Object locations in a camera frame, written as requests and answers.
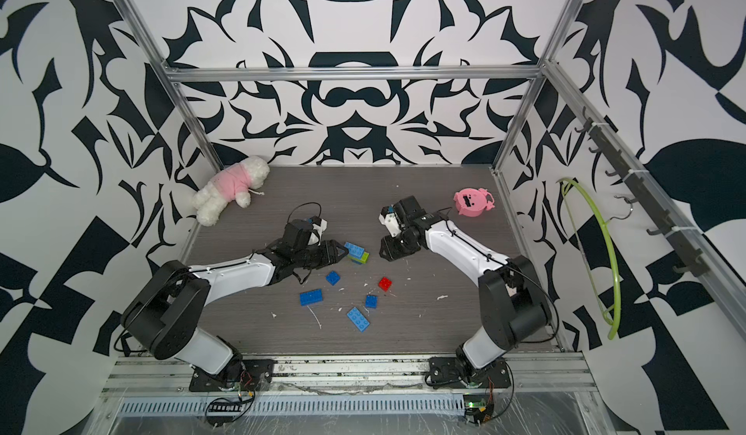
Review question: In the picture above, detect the pink pig alarm clock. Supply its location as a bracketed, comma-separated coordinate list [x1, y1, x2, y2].
[454, 188, 495, 217]

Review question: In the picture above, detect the white vented cable duct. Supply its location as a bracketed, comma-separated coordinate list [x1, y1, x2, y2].
[119, 393, 467, 418]

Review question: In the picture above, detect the light blue long lego brick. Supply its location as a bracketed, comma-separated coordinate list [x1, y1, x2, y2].
[347, 308, 370, 332]

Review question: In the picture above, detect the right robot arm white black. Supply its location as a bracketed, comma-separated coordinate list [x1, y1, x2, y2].
[379, 196, 554, 375]

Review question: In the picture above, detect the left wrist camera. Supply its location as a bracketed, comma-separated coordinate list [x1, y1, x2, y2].
[308, 217, 328, 246]

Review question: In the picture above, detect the small blue lego brick lower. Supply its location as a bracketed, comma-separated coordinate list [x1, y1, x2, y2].
[365, 295, 378, 309]

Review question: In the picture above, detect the small dark blue lego brick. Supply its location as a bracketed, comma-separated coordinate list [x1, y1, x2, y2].
[326, 271, 340, 285]

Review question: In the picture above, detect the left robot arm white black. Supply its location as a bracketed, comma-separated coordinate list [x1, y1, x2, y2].
[120, 217, 349, 386]

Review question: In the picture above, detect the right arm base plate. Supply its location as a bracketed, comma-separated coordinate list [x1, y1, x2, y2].
[425, 356, 512, 390]

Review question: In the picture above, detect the black wall hook rack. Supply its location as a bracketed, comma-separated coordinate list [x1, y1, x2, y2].
[578, 115, 745, 283]

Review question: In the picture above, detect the white plush toy pink shirt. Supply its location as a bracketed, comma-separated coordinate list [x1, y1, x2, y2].
[192, 156, 270, 227]

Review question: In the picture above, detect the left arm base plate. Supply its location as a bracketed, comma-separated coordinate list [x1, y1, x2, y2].
[188, 358, 276, 392]

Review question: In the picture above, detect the dark blue long lego brick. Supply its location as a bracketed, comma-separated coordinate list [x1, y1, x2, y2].
[299, 289, 324, 307]

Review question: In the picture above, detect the red lego brick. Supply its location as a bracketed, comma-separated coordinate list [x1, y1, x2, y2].
[378, 277, 392, 291]

